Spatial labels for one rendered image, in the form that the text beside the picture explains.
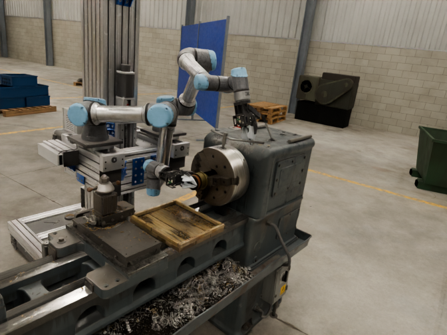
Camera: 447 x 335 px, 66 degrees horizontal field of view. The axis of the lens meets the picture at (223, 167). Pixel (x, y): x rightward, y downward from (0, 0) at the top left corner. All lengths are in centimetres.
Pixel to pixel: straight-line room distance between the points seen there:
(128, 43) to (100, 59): 21
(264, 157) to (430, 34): 1013
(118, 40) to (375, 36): 1018
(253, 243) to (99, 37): 147
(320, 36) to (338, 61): 102
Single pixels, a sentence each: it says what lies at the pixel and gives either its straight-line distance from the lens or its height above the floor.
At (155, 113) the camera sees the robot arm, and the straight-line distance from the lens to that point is 171.
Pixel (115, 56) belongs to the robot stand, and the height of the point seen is 161.
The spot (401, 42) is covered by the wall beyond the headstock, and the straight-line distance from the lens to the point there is 1171.
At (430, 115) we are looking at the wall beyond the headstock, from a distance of 1156.
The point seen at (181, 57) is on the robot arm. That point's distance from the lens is 195.
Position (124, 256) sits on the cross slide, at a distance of 132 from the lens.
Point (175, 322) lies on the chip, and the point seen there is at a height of 56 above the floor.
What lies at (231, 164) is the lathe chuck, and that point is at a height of 118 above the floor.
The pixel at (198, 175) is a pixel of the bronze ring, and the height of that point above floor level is 112.
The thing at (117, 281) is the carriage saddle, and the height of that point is 89.
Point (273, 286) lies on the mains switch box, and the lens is 234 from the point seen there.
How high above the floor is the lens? 170
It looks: 18 degrees down
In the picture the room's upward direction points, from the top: 7 degrees clockwise
